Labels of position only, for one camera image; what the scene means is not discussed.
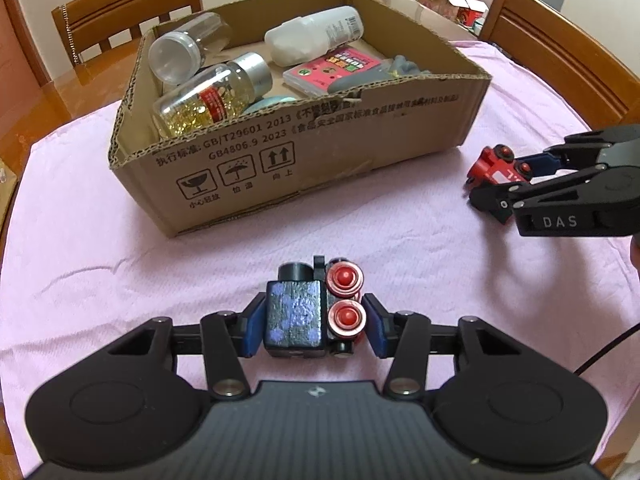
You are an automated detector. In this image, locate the red toy train car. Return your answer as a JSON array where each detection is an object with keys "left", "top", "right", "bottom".
[{"left": 465, "top": 144, "right": 533, "bottom": 188}]

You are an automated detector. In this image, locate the pink refill card case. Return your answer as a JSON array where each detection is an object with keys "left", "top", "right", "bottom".
[{"left": 282, "top": 47, "right": 382, "bottom": 96}]

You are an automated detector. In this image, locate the teal oval case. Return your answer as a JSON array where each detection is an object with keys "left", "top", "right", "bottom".
[{"left": 243, "top": 96, "right": 297, "bottom": 115}]

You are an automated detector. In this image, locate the white translucent plastic bottle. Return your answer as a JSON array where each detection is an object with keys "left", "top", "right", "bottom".
[{"left": 264, "top": 6, "right": 364, "bottom": 67}]

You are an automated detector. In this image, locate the clear plastic jar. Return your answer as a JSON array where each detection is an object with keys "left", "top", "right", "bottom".
[{"left": 148, "top": 12, "right": 231, "bottom": 86}]

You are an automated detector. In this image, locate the wooden chair right side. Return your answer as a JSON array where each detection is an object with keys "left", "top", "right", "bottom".
[{"left": 480, "top": 0, "right": 639, "bottom": 130}]

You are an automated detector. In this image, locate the wooden chair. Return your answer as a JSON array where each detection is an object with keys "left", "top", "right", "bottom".
[
  {"left": 480, "top": 0, "right": 639, "bottom": 130},
  {"left": 51, "top": 0, "right": 202, "bottom": 66}
]

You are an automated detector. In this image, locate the pink tablecloth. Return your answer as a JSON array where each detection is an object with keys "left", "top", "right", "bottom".
[{"left": 1, "top": 41, "right": 639, "bottom": 471}]

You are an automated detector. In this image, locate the cardboard box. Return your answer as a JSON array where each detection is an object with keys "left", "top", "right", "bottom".
[{"left": 107, "top": 0, "right": 491, "bottom": 236}]

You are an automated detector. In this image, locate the wooden chair far side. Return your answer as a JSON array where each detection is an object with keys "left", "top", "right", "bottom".
[{"left": 51, "top": 0, "right": 202, "bottom": 66}]

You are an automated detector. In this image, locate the black cable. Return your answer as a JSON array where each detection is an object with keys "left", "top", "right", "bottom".
[{"left": 572, "top": 322, "right": 640, "bottom": 377}]

